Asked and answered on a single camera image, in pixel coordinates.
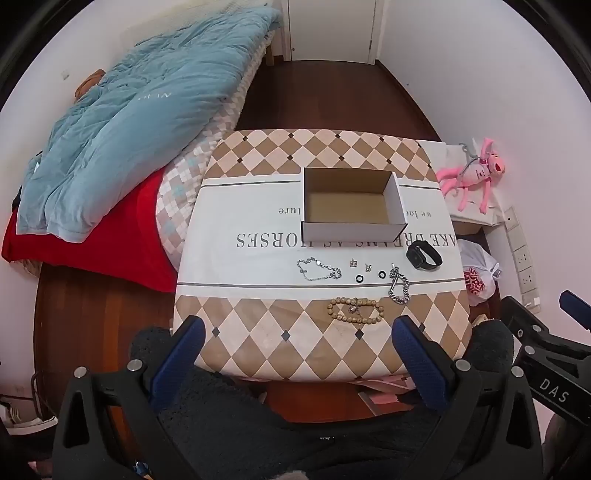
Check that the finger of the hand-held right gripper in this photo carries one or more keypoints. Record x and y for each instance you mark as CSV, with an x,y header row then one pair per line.
x,y
524,318
575,308

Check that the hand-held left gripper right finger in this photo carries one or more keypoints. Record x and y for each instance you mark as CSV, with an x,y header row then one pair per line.
x,y
415,360

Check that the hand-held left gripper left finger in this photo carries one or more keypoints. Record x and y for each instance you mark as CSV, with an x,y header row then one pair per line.
x,y
184,350

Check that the black smart watch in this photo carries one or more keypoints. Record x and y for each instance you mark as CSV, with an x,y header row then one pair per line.
x,y
415,254

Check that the cardboard box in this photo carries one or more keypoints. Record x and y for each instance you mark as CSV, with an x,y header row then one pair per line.
x,y
346,205

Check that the white charger plug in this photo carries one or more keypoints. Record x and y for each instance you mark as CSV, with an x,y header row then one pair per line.
x,y
533,302

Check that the white plastic bag red print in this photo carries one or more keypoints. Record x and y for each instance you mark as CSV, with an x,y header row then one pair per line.
x,y
475,258

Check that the person's left leg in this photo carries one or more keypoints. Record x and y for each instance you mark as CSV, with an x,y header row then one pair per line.
x,y
240,424

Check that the red blanket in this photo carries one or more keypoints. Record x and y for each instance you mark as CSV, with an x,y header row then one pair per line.
x,y
115,240

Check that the checkered printed tablecloth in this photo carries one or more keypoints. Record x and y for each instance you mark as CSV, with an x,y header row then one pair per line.
x,y
258,221

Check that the pink plush toy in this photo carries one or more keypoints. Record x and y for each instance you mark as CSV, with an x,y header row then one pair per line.
x,y
475,173

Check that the checkered bed sheet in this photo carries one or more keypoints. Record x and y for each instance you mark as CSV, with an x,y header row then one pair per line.
x,y
180,194

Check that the white paper bag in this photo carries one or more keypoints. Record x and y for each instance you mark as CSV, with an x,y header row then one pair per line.
x,y
443,157

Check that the light blue quilt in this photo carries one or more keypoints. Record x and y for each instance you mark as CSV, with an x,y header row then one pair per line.
x,y
138,115

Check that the brown plush toy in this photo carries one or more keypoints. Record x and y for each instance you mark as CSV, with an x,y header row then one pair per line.
x,y
90,83

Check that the white door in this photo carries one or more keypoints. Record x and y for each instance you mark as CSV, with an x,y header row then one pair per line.
x,y
330,27

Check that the white wall power socket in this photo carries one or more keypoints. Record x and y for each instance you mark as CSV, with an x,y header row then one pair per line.
x,y
522,260
528,282

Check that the blank white wall plate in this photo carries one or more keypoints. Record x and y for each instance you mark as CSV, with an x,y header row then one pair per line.
x,y
517,240

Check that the white wall plate small hole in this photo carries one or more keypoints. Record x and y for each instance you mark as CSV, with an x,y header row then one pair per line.
x,y
511,219

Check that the wooden bed frame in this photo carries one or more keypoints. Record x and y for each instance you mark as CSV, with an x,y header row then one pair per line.
x,y
274,50

